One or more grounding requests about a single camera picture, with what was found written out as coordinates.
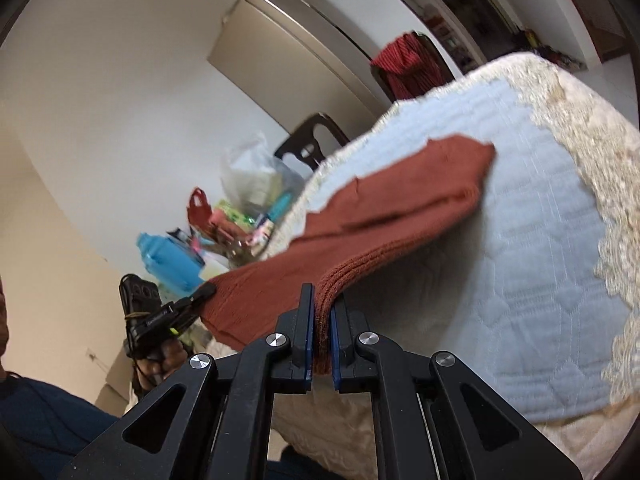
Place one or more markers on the rust knitted sweater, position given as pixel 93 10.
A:
pixel 400 185

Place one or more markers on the dark chair with draped cloth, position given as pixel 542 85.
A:
pixel 435 55

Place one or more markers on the red checked cloth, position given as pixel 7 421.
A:
pixel 405 62

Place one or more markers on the teal tube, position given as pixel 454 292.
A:
pixel 281 205

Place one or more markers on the light blue quilted table cover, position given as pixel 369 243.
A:
pixel 525 260

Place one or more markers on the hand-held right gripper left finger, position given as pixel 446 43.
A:
pixel 309 332

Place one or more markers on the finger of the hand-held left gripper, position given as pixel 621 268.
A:
pixel 196 296

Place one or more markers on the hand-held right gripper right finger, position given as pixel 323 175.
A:
pixel 336 347

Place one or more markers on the dark wooden chair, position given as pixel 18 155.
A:
pixel 310 135

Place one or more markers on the person's blue pants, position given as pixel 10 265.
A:
pixel 45 425

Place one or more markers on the small red bag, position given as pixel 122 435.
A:
pixel 197 210

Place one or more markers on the blue plastic container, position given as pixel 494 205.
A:
pixel 167 260

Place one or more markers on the beige refrigerator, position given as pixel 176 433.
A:
pixel 290 45

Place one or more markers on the person's left hand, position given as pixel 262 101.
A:
pixel 165 360

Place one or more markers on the clear plastic bag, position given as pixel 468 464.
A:
pixel 255 170

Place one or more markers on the dark doorway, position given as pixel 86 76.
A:
pixel 460 5

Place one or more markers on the pink green snack packet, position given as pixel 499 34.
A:
pixel 232 215

